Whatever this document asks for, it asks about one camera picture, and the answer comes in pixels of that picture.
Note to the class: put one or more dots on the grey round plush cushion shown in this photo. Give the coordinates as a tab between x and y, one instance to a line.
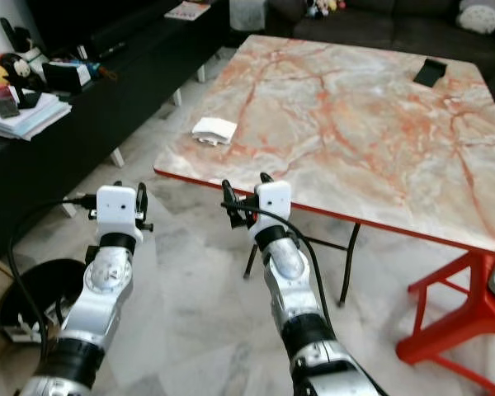
483	15

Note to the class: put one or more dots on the black television console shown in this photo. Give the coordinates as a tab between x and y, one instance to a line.
33	190

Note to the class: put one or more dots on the white paper stack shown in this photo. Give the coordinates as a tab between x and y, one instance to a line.
33	120

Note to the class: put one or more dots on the small red pink box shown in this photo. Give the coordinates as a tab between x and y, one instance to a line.
5	99

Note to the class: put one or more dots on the cartoon boy plush doll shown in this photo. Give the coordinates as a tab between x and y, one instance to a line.
318	7

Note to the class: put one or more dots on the thin colourful book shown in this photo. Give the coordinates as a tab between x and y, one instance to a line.
186	11

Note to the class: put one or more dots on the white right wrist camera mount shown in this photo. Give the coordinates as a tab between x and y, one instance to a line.
274	202

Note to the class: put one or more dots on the dark grey sofa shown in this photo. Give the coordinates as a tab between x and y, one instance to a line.
379	25

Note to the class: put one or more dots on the black and white box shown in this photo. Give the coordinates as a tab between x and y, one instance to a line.
68	76

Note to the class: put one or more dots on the black round rubbish bin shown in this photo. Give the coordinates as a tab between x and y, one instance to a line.
16	289

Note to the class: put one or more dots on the marble top red frame table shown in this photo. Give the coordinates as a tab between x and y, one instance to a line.
346	124

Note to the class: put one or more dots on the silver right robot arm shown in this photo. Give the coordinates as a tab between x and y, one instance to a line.
297	289

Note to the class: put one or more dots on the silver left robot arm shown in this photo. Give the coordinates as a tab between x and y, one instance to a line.
99	305

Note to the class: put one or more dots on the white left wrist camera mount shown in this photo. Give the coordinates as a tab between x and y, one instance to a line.
115	208

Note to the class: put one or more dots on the small red plush toy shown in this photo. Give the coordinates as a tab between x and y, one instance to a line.
338	5

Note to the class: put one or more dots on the black flat television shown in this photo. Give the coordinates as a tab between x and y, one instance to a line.
99	16

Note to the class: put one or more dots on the black white mouse plush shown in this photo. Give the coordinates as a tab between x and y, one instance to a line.
25	66

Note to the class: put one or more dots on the translucent white container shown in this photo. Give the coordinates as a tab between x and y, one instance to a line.
247	13

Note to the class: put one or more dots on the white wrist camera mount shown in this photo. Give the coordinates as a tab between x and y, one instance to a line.
274	202
115	208

